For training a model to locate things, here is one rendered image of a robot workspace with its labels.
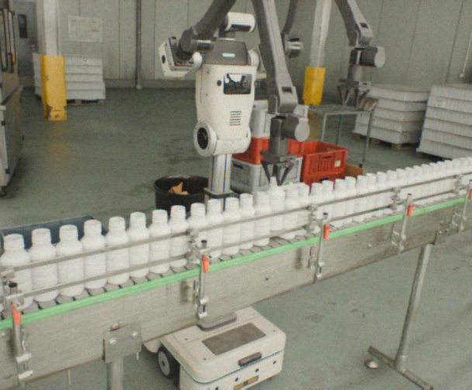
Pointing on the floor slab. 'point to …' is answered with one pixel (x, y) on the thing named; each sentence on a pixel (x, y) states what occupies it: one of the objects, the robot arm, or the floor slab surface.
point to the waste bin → (189, 183)
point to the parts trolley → (341, 124)
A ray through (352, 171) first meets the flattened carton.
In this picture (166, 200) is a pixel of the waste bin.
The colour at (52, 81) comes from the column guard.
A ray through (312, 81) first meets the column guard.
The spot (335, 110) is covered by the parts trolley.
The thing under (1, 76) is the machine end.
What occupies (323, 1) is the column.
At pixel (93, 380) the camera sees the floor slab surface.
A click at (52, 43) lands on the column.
